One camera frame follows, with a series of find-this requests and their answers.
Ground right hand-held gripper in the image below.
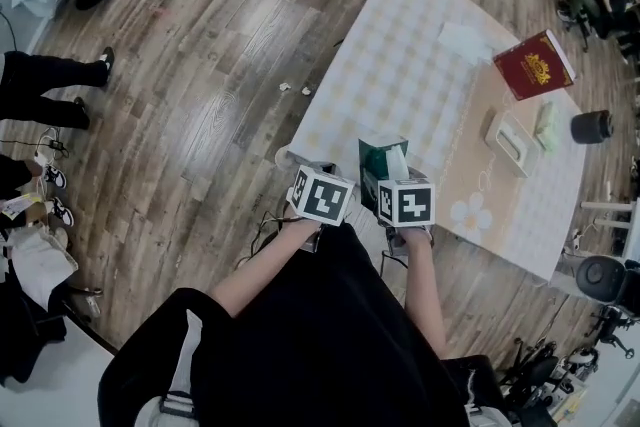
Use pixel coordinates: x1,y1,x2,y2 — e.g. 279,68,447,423
374,167,437,249

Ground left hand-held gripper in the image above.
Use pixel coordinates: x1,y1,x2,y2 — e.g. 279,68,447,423
284,160,357,255

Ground green tissue pack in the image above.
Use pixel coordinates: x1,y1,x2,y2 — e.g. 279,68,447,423
357,133,412,212

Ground white plastic box with slot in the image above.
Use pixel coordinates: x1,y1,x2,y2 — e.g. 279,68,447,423
483,109,541,179

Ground person's right forearm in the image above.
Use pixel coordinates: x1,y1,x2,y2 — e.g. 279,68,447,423
402,232,448,359

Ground person's left forearm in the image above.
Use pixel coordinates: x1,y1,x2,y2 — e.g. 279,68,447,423
209,217,324,319

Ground table with checked tablecloth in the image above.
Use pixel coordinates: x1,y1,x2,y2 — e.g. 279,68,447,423
274,0,594,284

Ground person's black clothing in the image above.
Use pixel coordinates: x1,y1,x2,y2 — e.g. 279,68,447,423
97,219,506,427

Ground pale green soft packet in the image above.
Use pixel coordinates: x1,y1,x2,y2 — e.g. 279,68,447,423
533,100,561,152

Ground flat white paper napkins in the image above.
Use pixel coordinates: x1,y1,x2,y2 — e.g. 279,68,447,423
437,21,496,65

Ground red hardcover book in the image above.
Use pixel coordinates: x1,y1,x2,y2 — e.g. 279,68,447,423
492,29,577,102

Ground black cylinder speaker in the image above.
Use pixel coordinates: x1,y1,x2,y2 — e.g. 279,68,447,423
570,109,615,145

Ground black round stool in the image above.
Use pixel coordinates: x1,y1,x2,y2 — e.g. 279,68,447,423
574,254,629,301

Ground black office chair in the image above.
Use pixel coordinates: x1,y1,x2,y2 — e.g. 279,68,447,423
499,339,601,416

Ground white tote bag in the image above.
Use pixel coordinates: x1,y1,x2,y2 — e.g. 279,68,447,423
9,224,80,311

